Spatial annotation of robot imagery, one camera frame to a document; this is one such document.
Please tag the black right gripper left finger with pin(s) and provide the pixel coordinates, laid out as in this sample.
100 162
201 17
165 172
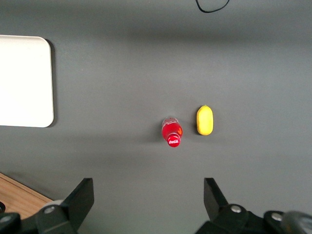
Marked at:
78 204

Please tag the red soda can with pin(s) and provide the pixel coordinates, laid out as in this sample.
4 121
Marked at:
171 130

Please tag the yellow lemon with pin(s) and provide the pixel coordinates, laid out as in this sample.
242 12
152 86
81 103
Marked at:
205 120

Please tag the wooden drawer cabinet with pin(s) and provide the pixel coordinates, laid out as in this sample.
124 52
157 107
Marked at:
17 195

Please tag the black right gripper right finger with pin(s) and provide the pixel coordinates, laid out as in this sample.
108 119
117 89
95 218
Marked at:
217 207

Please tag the white rectangular tray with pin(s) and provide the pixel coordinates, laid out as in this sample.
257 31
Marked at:
24 80

